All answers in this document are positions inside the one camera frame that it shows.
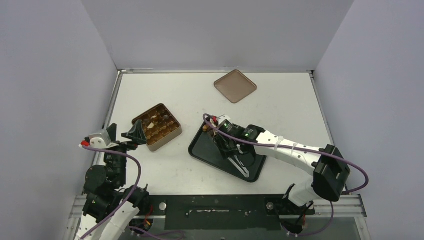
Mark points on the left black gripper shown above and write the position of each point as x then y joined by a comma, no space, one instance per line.
135,133

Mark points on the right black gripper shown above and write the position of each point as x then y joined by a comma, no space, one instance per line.
227,149

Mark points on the metal tongs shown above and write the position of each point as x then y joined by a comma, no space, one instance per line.
238,164

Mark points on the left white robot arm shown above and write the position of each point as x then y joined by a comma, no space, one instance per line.
107,211

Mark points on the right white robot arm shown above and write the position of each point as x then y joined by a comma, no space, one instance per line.
326,171

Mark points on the gold chocolate box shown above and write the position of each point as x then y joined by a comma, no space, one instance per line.
167,127

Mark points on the black plastic tray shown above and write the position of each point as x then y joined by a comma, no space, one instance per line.
202,148

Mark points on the brown box lid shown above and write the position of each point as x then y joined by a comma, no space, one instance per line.
235,86

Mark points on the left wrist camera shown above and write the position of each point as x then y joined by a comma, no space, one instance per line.
98,140

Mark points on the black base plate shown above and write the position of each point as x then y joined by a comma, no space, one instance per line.
222,212

